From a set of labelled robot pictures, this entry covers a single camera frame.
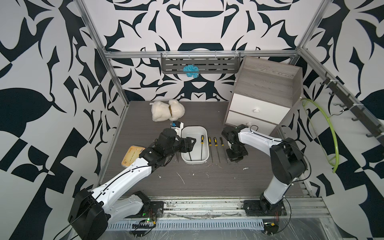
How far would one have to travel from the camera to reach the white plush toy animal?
3.32 ft

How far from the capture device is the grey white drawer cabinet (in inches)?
31.8

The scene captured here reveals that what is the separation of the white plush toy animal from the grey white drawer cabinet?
35 centimetres
